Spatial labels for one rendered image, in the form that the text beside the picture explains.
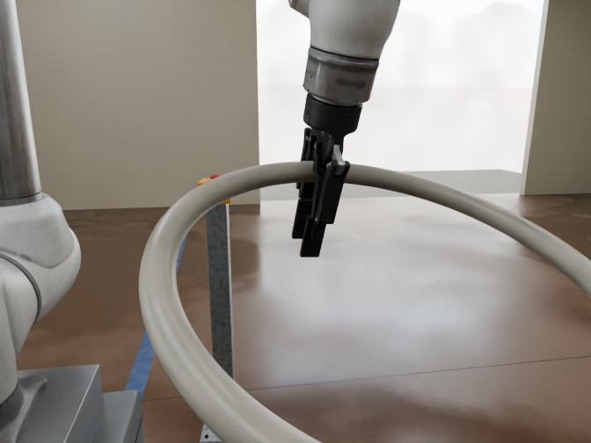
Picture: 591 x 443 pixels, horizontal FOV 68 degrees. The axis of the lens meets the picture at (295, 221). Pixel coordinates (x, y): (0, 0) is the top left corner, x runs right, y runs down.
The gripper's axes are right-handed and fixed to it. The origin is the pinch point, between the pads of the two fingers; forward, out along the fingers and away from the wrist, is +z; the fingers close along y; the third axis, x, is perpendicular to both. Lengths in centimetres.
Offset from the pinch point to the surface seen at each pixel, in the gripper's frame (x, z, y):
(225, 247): 2, 61, -84
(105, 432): -30.4, 38.2, 3.9
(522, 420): 132, 121, -33
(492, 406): 126, 125, -44
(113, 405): -30, 40, -3
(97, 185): -108, 271, -543
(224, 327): 3, 93, -74
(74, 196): -138, 288, -542
